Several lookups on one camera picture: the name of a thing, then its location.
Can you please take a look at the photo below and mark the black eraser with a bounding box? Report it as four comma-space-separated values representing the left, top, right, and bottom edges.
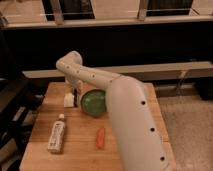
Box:
73, 89, 78, 107

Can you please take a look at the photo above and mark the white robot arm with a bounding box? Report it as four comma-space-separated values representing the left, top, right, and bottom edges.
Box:
56, 51, 172, 171

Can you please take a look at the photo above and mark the white sponge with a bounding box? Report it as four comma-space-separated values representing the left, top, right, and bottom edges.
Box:
64, 93, 74, 108

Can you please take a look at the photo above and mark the green bowl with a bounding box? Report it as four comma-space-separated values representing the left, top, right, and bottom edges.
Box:
80, 89, 107, 117

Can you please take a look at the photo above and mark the wooden cutting board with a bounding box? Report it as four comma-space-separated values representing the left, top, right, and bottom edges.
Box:
18, 82, 178, 171

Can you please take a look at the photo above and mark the white plastic bottle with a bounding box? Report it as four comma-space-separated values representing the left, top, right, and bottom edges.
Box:
47, 114, 65, 153

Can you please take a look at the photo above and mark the orange carrot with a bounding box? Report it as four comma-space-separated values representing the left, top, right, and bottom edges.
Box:
96, 127, 105, 149

